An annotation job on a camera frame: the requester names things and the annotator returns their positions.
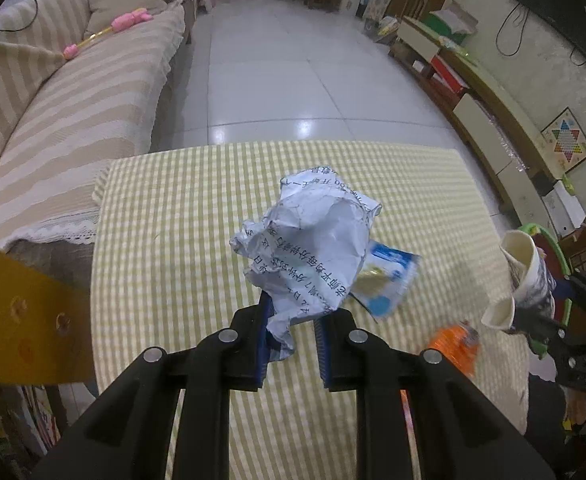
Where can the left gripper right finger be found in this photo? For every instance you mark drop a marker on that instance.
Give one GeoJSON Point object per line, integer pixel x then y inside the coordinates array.
{"type": "Point", "coordinates": [417, 413]}

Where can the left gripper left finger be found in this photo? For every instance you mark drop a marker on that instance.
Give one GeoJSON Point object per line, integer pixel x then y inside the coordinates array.
{"type": "Point", "coordinates": [167, 414]}

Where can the patterned paper cup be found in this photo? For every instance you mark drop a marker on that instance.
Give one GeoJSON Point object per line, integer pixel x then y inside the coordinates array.
{"type": "Point", "coordinates": [532, 283]}

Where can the orange plastic bag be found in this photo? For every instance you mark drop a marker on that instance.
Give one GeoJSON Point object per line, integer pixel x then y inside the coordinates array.
{"type": "Point", "coordinates": [459, 343]}

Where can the small blue white sachet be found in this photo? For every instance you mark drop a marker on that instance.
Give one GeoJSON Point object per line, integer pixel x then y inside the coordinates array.
{"type": "Point", "coordinates": [384, 279]}

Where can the white printed paper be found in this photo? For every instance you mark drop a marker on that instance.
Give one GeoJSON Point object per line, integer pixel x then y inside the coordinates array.
{"type": "Point", "coordinates": [307, 250]}

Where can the green red trash bin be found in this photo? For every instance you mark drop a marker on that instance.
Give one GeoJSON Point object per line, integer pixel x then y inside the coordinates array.
{"type": "Point", "coordinates": [558, 267]}

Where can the person's right hand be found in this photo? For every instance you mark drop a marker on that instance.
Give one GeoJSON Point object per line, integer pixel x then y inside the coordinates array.
{"type": "Point", "coordinates": [575, 413]}

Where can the white box by cabinet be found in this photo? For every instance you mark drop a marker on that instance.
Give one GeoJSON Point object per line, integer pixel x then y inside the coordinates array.
{"type": "Point", "coordinates": [564, 209]}

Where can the wooden side table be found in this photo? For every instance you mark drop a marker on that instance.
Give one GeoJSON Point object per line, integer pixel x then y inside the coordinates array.
{"type": "Point", "coordinates": [44, 329]}

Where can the checkered yellow tablecloth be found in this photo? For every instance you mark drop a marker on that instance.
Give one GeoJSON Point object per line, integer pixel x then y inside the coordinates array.
{"type": "Point", "coordinates": [164, 274]}

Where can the chinese checkers board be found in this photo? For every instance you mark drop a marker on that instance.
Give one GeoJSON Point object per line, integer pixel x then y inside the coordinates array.
{"type": "Point", "coordinates": [565, 141]}

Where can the long tv cabinet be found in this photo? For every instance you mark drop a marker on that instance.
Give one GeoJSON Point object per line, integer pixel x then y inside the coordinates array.
{"type": "Point", "coordinates": [487, 119]}

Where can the striped beige sofa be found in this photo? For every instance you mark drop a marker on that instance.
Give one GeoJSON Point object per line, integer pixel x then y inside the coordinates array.
{"type": "Point", "coordinates": [63, 122]}

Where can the green cardboard box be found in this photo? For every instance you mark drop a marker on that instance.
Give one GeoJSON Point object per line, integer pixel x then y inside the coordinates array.
{"type": "Point", "coordinates": [452, 22]}

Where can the pink toy wand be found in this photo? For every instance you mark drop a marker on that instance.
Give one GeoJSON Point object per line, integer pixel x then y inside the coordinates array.
{"type": "Point", "coordinates": [119, 24]}

